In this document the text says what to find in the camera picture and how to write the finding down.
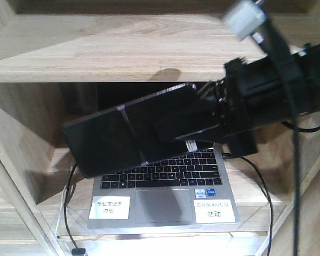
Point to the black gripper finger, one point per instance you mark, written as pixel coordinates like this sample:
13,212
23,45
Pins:
212,134
209,92

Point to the black foldable phone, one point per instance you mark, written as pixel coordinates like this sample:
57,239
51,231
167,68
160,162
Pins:
124,136

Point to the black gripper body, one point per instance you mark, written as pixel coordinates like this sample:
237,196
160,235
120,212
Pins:
251,96

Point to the silver laptop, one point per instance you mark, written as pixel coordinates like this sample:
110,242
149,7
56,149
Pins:
188,190

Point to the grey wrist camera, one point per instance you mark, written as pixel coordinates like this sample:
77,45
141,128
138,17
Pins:
243,18

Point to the wooden desk shelf unit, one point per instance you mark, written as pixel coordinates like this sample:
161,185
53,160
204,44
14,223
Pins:
46,43

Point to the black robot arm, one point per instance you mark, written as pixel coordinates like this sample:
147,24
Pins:
300,76

